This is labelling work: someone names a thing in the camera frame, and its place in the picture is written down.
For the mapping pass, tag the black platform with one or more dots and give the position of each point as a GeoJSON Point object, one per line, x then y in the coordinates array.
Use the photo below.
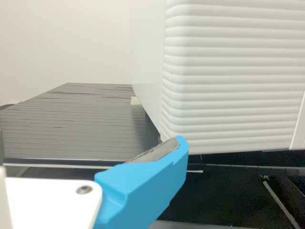
{"type": "Point", "coordinates": [95, 90]}
{"type": "Point", "coordinates": [71, 128]}

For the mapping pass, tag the incubator door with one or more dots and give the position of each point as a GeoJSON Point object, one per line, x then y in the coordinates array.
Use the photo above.
{"type": "Point", "coordinates": [226, 83]}

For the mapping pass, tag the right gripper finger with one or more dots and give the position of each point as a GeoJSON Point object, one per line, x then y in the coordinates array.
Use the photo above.
{"type": "Point", "coordinates": [143, 186]}

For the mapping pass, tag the white incubator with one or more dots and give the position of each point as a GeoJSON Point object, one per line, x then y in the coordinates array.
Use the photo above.
{"type": "Point", "coordinates": [147, 71]}

